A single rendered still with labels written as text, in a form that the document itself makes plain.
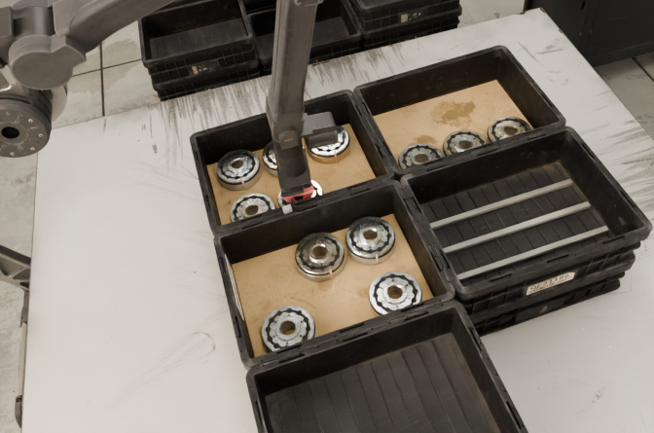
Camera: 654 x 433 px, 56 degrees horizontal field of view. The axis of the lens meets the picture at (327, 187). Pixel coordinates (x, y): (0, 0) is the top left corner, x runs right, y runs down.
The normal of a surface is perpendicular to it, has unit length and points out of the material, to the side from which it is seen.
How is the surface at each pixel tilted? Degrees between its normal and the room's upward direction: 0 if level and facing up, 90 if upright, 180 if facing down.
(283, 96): 97
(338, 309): 0
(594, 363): 0
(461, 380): 0
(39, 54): 101
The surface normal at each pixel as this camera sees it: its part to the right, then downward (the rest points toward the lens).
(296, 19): 0.22, 0.85
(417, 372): -0.10, -0.63
